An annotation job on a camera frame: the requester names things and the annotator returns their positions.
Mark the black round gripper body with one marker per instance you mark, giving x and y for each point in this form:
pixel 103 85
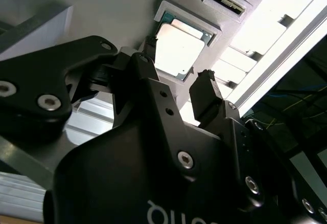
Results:
pixel 115 183

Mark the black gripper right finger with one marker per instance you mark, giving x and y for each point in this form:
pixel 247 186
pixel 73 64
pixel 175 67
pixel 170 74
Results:
pixel 204 99

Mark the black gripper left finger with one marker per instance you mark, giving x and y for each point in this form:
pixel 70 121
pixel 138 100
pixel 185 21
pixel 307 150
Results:
pixel 38 81

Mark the silver CPU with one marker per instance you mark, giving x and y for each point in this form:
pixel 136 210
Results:
pixel 178 50

